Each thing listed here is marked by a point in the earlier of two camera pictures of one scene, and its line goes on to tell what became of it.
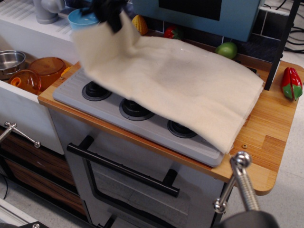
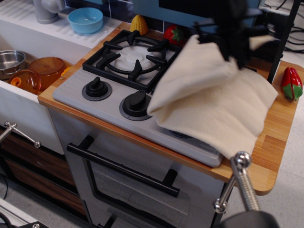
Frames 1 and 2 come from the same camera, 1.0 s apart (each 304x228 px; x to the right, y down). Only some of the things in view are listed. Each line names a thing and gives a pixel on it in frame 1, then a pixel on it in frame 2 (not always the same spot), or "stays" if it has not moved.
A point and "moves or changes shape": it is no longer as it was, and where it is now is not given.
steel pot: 11,62 stays
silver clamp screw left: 9,126 stays
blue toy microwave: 237,19 stays
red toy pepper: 291,85 stays
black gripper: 108,11 to 231,26
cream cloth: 195,85 moves or changes shape
